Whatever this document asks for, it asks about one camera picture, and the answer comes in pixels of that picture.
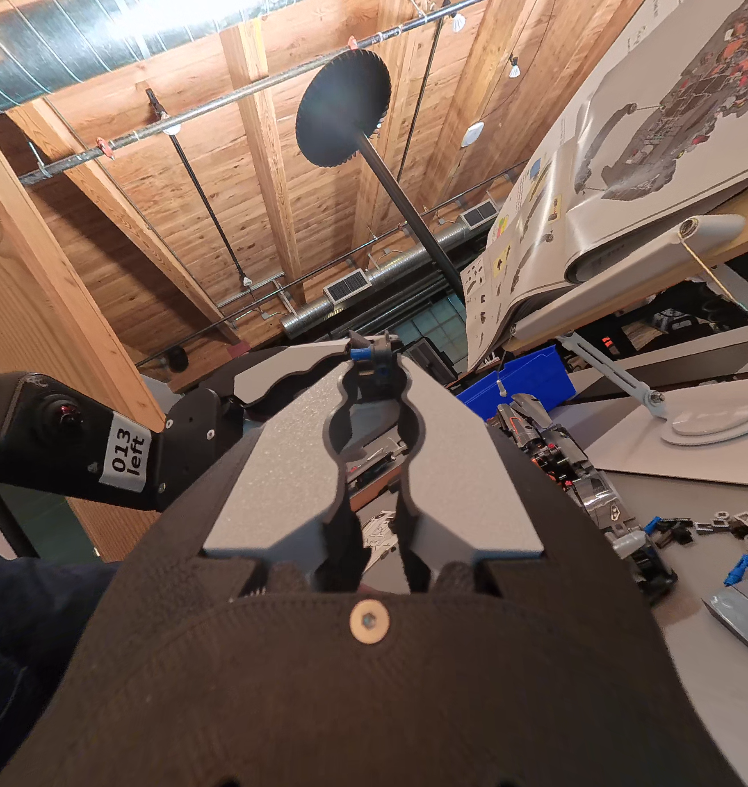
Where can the wooden and white book stand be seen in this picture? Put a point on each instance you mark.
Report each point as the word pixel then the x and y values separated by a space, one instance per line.
pixel 626 270

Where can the lego instruction booklet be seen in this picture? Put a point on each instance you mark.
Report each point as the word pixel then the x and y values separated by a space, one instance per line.
pixel 595 184

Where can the white ceiling vent grille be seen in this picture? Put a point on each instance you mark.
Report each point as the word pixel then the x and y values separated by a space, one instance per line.
pixel 347 286

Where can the dark grey lego panel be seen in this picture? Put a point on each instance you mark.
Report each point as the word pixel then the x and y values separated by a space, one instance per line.
pixel 740 615

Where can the black pole with round disc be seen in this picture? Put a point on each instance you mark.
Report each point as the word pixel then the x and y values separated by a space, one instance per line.
pixel 343 104

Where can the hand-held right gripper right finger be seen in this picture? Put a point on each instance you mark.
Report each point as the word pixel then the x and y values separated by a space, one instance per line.
pixel 472 492

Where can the blue plastic storage bin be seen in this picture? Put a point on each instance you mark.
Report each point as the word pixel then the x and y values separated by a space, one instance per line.
pixel 534 381

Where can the white rounded base plate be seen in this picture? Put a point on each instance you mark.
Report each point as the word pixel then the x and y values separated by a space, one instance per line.
pixel 626 455

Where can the black lego connector blue pin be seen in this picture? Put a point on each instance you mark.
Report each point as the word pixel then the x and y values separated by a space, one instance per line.
pixel 380 360

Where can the grey lego car model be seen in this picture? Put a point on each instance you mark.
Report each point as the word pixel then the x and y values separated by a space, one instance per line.
pixel 571 455

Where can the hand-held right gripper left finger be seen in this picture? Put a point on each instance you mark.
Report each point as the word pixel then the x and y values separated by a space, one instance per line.
pixel 275 486

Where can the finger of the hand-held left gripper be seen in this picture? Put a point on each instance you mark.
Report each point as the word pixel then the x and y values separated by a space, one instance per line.
pixel 282 372

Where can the large silver ventilation duct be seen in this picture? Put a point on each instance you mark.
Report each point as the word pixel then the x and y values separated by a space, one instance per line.
pixel 72 49

